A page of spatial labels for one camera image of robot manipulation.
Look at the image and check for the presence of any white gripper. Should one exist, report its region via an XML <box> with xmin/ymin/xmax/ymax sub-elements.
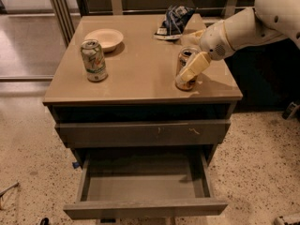
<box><xmin>175</xmin><ymin>21</ymin><xmax>235</xmax><ymax>84</ymax></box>

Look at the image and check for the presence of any orange soda can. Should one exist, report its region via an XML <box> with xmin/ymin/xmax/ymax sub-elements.
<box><xmin>175</xmin><ymin>47</ymin><xmax>200</xmax><ymax>91</ymax></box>

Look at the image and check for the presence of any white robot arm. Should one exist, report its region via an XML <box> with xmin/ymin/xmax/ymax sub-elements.
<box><xmin>175</xmin><ymin>0</ymin><xmax>300</xmax><ymax>85</ymax></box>

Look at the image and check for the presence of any grey drawer cabinet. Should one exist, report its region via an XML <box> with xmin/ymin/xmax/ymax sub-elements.
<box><xmin>42</xmin><ymin>13</ymin><xmax>244</xmax><ymax>225</ymax></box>

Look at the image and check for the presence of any closed top drawer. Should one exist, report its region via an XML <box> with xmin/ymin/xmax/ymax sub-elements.
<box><xmin>55</xmin><ymin>119</ymin><xmax>231</xmax><ymax>148</ymax></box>

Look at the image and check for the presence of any green white soda can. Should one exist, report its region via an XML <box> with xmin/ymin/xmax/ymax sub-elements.
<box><xmin>81</xmin><ymin>39</ymin><xmax>108</xmax><ymax>82</ymax></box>

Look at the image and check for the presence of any open middle drawer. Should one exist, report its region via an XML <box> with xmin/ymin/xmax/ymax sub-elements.
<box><xmin>64</xmin><ymin>146</ymin><xmax>228</xmax><ymax>219</ymax></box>

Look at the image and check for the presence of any blue chip bag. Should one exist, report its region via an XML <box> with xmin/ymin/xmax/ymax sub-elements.
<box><xmin>154</xmin><ymin>6</ymin><xmax>195</xmax><ymax>40</ymax></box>

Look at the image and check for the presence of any white bowl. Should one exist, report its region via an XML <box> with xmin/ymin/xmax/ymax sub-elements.
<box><xmin>84</xmin><ymin>29</ymin><xmax>124</xmax><ymax>53</ymax></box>

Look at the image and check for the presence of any blue tape piece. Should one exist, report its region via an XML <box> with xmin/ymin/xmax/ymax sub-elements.
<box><xmin>72</xmin><ymin>161</ymin><xmax>80</xmax><ymax>170</ymax></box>

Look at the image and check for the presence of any white object on floor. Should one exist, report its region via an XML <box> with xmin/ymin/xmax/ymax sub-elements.
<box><xmin>274</xmin><ymin>213</ymin><xmax>300</xmax><ymax>225</ymax></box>

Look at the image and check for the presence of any metal rod on floor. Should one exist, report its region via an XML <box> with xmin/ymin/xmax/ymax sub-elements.
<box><xmin>0</xmin><ymin>181</ymin><xmax>20</xmax><ymax>210</ymax></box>

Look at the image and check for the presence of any small black floor object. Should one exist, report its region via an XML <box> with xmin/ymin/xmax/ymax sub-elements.
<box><xmin>39</xmin><ymin>217</ymin><xmax>50</xmax><ymax>225</ymax></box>

